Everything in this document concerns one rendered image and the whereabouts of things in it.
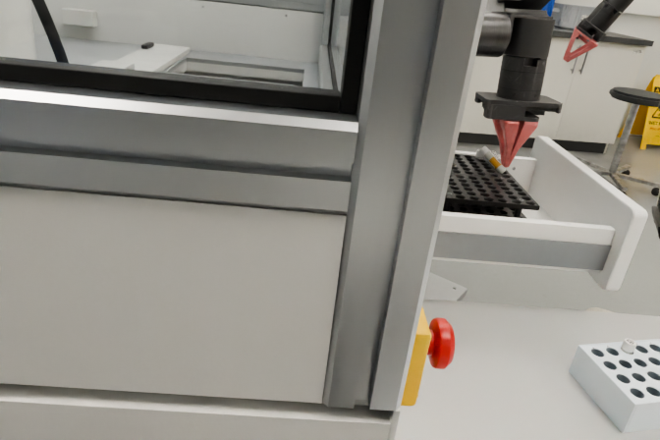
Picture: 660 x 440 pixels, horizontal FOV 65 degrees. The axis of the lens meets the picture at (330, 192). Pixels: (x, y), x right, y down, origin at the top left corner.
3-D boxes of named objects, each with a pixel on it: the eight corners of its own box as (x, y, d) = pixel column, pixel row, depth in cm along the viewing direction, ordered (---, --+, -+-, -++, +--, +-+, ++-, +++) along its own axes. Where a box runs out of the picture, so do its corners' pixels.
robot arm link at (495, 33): (554, -47, 65) (520, -10, 74) (468, -54, 64) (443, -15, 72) (564, 40, 63) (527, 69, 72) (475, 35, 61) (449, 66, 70)
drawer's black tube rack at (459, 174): (485, 194, 83) (495, 157, 80) (526, 250, 66) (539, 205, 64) (349, 183, 81) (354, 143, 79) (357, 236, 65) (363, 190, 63)
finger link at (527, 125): (529, 174, 71) (542, 107, 68) (477, 171, 71) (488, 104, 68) (514, 160, 77) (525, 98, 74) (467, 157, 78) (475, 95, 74)
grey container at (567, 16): (587, 28, 422) (594, 7, 415) (609, 33, 394) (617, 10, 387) (541, 24, 417) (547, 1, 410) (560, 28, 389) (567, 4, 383)
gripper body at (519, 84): (561, 117, 68) (573, 61, 66) (484, 113, 68) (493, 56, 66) (543, 108, 75) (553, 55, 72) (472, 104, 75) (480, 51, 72)
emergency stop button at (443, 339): (441, 346, 44) (450, 308, 43) (452, 380, 41) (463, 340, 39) (407, 344, 44) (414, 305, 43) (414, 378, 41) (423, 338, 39)
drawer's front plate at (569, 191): (528, 195, 89) (546, 135, 85) (618, 293, 63) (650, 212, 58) (519, 194, 89) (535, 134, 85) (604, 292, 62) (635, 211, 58)
